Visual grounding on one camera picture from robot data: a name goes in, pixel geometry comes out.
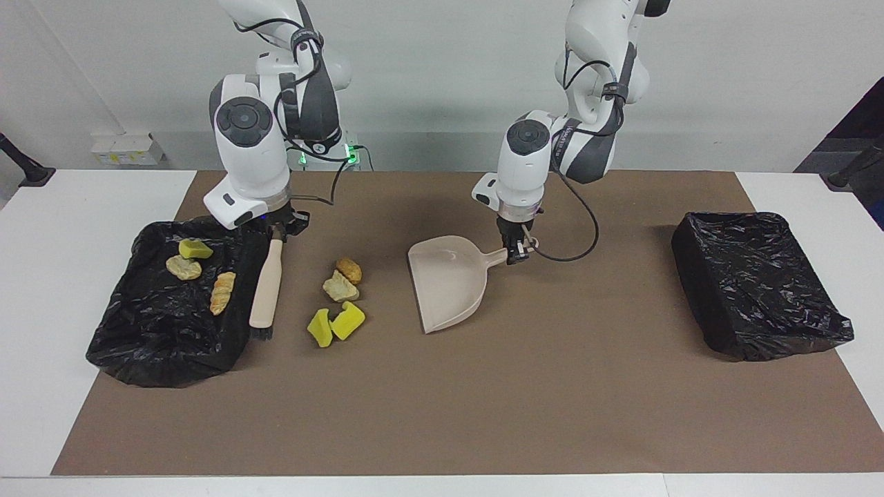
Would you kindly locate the beige plastic dustpan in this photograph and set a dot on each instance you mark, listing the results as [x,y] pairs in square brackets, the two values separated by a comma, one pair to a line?
[449,283]

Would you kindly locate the black clamp stand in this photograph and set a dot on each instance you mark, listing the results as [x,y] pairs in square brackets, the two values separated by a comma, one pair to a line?
[31,172]
[846,176]

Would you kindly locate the black bag lined bin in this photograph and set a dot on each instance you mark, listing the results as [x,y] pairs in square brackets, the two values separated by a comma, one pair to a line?
[753,290]
[159,331]

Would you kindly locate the white wall socket box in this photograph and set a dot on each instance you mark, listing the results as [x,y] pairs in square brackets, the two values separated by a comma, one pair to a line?
[128,150]

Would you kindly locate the brown table mat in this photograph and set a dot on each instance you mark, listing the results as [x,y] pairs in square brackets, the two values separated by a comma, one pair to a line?
[483,386]

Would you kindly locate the yellow green sponge piece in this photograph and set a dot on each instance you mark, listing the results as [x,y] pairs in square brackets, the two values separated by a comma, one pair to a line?
[347,321]
[195,248]
[320,328]

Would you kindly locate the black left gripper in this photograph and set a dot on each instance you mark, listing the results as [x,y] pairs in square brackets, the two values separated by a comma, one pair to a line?
[516,226]

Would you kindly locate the beige trash chunk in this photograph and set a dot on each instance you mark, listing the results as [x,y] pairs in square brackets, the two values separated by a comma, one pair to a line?
[184,267]
[222,293]
[338,287]

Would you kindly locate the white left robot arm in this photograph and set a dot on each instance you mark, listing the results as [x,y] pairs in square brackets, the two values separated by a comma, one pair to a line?
[528,159]

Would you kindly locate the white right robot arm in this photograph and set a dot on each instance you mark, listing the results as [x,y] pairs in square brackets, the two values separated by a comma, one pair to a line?
[242,152]

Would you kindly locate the brown bread roll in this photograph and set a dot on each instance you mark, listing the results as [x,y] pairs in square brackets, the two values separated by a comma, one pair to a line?
[349,269]

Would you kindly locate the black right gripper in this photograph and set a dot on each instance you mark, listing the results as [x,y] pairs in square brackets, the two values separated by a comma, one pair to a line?
[280,219]

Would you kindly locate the beige hand brush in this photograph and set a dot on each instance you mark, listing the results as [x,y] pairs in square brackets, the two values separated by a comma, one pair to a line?
[268,283]

